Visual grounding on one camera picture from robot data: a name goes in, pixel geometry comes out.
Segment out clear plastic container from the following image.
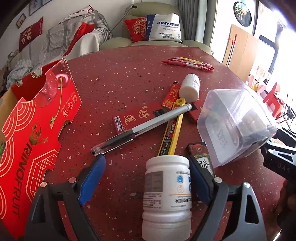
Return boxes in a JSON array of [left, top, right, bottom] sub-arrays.
[[197, 88, 277, 168]]

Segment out white blue-label pill bottle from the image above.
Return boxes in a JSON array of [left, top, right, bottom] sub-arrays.
[[142, 155, 192, 240]]

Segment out red lighter box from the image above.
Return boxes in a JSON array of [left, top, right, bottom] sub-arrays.
[[112, 101, 204, 135]]

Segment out white yellow-label pill bottle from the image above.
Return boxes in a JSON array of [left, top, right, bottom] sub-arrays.
[[179, 74, 200, 103]]

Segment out red gold slim lighter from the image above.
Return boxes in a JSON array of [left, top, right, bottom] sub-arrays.
[[161, 82, 181, 109]]

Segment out silver black gel pen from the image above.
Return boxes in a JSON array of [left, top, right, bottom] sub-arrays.
[[90, 103, 192, 157]]

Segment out red plastic chair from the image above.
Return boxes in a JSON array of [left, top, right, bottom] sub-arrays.
[[263, 82, 284, 118]]

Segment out black patterned lighter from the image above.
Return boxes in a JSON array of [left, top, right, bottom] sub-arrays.
[[186, 142, 216, 177]]

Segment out red cardboard fruit box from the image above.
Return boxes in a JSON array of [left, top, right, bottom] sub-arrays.
[[1, 59, 81, 239]]

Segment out yellow utility knife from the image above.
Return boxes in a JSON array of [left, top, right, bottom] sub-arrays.
[[157, 97, 187, 156]]

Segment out red marker pen back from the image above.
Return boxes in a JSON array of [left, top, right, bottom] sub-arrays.
[[169, 58, 214, 70]]

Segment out red marker pen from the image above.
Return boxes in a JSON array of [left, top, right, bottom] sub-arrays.
[[162, 60, 212, 71], [169, 58, 214, 70]]

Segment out brown cardboard board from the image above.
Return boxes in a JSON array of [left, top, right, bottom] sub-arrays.
[[222, 24, 258, 82]]

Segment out red marker pen front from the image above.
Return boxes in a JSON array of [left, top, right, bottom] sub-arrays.
[[162, 60, 212, 71]]

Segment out yellow pen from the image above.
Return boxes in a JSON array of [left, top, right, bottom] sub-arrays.
[[178, 57, 213, 67]]

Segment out grey crumpled blanket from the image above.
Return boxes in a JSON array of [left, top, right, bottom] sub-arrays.
[[6, 59, 33, 89]]

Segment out grey striped sofa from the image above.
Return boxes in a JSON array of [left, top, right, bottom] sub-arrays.
[[0, 5, 113, 70]]

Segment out dark red text cushion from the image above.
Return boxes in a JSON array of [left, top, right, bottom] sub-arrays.
[[18, 17, 44, 52]]

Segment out red sofa pillow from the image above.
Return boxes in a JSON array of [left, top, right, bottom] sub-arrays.
[[63, 22, 95, 56]]

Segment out white blue printed bag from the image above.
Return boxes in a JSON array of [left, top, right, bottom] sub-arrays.
[[146, 13, 182, 43]]

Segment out red embroidered cushion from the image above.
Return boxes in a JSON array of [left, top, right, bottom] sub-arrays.
[[124, 18, 147, 43]]

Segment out beige armchair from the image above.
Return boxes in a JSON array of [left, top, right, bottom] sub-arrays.
[[100, 2, 213, 55]]

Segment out round black wall decoration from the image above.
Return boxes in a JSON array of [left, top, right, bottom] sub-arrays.
[[233, 1, 252, 27]]

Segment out framed wall picture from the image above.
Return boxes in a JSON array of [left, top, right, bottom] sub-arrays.
[[16, 13, 27, 29]]

